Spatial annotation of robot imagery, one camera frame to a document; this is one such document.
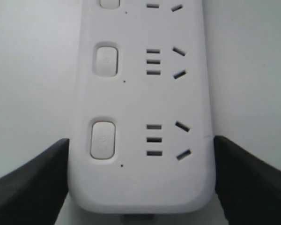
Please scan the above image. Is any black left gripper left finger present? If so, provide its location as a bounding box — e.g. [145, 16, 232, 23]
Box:
[0, 139, 70, 225]

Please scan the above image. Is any white five-outlet power strip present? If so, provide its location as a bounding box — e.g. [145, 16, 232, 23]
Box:
[68, 0, 215, 214]

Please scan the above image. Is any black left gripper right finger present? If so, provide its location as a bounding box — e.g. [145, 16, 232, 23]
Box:
[214, 135, 281, 225]

